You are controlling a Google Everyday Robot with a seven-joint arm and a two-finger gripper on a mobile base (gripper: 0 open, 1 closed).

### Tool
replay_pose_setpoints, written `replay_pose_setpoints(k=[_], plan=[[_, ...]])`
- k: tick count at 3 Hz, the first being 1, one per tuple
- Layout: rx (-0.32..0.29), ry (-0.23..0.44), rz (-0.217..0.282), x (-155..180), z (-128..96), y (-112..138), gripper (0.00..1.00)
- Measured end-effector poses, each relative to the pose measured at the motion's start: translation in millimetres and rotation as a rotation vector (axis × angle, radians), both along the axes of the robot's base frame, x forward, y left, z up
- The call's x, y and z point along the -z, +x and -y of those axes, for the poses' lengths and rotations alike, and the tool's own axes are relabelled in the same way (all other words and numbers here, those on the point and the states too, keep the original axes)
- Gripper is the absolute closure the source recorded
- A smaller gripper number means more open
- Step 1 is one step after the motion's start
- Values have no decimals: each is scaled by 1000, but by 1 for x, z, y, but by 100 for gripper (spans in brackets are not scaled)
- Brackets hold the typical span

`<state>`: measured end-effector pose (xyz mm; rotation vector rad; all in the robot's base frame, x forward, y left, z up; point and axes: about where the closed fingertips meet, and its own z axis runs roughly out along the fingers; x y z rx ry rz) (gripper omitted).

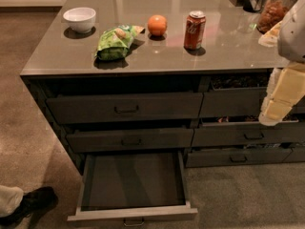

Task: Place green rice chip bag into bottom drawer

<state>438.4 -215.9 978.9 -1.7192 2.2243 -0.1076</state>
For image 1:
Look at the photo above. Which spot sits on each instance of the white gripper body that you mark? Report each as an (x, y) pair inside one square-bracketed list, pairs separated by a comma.
[(293, 35)]

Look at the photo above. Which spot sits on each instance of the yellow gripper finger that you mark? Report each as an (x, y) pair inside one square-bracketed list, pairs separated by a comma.
[(271, 111), (290, 86)]

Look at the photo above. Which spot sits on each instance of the green rice chip bag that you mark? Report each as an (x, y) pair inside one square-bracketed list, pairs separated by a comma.
[(115, 43)]

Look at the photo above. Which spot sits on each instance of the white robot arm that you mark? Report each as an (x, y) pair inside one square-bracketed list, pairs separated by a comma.
[(291, 39)]

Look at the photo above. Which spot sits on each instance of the top right dark drawer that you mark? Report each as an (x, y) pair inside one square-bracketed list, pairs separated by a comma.
[(234, 94)]

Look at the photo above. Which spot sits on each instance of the dark drawer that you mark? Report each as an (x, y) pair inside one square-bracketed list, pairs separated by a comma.
[(234, 94), (101, 141), (124, 107), (294, 152), (249, 132)]

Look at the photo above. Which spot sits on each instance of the middle right dark drawer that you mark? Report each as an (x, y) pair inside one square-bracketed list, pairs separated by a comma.
[(249, 132)]

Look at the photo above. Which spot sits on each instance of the bottom right dark drawer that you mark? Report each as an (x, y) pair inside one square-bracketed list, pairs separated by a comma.
[(294, 152)]

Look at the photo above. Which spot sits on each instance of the top left dark drawer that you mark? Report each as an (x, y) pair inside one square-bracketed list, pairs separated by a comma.
[(124, 107)]

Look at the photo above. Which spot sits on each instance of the middle left dark drawer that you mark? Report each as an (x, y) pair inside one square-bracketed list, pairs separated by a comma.
[(101, 141)]

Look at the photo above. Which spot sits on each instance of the open bottom left drawer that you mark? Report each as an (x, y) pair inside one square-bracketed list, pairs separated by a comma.
[(133, 188)]

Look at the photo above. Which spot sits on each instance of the clear jar of snacks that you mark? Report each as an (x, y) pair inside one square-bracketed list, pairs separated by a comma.
[(273, 12)]

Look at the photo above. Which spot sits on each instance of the red soda can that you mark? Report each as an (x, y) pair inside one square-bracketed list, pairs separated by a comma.
[(195, 26)]

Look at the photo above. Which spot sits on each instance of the orange fruit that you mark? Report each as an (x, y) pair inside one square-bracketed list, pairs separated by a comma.
[(157, 25)]

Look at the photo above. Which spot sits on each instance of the white ceramic bowl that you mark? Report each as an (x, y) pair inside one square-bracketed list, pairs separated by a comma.
[(81, 20)]

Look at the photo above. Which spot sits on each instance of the black shoe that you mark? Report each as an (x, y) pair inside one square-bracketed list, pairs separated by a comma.
[(40, 200)]

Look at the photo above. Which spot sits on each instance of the light trouser leg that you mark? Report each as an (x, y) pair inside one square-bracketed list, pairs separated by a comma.
[(10, 199)]

